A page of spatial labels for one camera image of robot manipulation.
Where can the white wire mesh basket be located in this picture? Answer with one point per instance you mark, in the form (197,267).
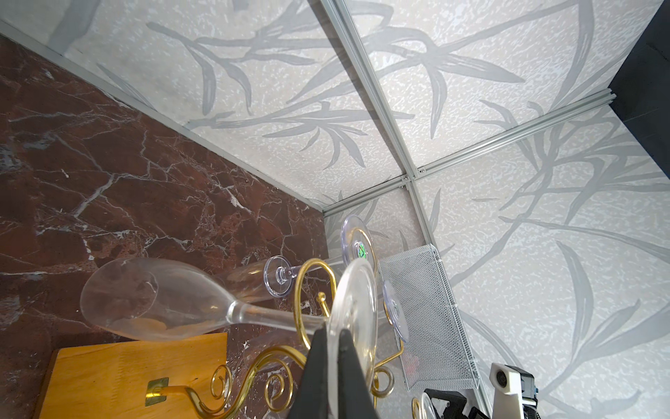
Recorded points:
(438,354)

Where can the wine glass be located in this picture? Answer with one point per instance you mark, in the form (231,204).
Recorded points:
(395,312)
(162,300)
(356,242)
(272,278)
(422,407)

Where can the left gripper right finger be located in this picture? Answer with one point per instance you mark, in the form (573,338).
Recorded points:
(354,397)

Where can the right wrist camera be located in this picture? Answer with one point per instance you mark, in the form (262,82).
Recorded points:
(515,393)

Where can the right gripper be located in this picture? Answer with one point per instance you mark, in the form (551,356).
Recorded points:
(455,407)

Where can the yellow wooden rack base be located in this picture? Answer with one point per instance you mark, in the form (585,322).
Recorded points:
(111,380)

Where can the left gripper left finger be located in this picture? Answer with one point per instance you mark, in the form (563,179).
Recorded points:
(312,399)

